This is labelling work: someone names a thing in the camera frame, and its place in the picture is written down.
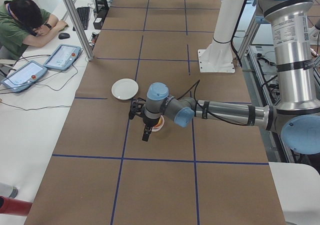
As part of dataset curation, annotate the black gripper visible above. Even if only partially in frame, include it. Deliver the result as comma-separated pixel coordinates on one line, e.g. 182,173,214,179
142,109,161,142

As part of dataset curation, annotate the red yellow apple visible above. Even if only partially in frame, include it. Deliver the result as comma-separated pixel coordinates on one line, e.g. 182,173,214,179
154,116,164,129

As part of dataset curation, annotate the white bowl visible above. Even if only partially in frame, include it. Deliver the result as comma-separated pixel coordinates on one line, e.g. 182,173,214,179
151,115,165,132

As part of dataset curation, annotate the white plate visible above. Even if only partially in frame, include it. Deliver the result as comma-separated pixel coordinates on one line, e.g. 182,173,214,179
111,78,139,101

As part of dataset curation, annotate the far blue teach pendant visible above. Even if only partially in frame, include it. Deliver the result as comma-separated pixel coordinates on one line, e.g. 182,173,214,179
43,44,82,71

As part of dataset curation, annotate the blue teach pendant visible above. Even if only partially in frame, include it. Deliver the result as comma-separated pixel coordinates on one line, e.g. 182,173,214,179
1,60,48,93
43,44,82,71

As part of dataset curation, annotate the black computer mouse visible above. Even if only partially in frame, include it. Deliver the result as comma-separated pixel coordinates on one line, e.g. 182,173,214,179
58,32,70,40

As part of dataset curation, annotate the black desktop box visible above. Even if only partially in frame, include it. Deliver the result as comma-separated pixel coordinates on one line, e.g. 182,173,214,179
93,7,109,30

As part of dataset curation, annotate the near blue teach pendant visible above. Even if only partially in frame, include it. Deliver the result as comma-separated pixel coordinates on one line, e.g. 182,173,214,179
1,60,48,93

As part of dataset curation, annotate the black keyboard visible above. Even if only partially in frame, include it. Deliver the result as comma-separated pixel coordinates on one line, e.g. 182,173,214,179
76,6,91,30

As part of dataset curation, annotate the red bottle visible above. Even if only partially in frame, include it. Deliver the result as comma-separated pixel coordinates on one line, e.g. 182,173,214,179
0,196,33,217

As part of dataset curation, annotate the person in green shirt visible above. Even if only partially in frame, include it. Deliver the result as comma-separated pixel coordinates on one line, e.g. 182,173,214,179
0,0,68,60

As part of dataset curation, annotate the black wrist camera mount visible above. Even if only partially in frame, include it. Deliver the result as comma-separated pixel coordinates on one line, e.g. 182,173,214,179
128,97,146,120

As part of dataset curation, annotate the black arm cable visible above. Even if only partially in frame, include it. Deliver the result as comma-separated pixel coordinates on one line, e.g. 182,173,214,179
177,79,251,126

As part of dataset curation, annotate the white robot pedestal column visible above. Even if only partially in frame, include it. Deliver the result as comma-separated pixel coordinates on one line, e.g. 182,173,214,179
198,0,247,73

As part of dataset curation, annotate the aluminium frame post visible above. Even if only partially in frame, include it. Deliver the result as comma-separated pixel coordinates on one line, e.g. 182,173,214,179
63,0,94,61

